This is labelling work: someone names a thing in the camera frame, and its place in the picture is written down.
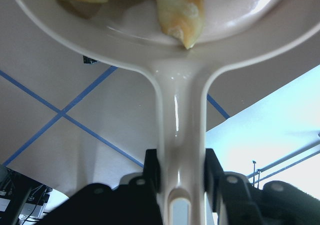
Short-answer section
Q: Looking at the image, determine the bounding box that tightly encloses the beige dustpan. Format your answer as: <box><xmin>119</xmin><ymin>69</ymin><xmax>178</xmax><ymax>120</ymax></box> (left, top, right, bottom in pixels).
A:
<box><xmin>15</xmin><ymin>0</ymin><xmax>320</xmax><ymax>225</ymax></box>

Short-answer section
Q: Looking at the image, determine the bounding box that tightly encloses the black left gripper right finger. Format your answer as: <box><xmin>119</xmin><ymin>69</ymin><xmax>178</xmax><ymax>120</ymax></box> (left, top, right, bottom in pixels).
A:
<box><xmin>204</xmin><ymin>148</ymin><xmax>224</xmax><ymax>213</ymax></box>

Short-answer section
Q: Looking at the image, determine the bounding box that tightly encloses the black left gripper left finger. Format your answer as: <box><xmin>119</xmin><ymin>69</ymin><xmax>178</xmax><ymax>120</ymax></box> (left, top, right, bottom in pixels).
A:
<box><xmin>142</xmin><ymin>149</ymin><xmax>161</xmax><ymax>194</ymax></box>

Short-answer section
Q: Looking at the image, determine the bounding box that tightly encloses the toy orange peel piece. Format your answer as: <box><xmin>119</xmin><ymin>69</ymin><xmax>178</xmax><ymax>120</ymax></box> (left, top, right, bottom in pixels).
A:
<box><xmin>156</xmin><ymin>0</ymin><xmax>205</xmax><ymax>50</ymax></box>

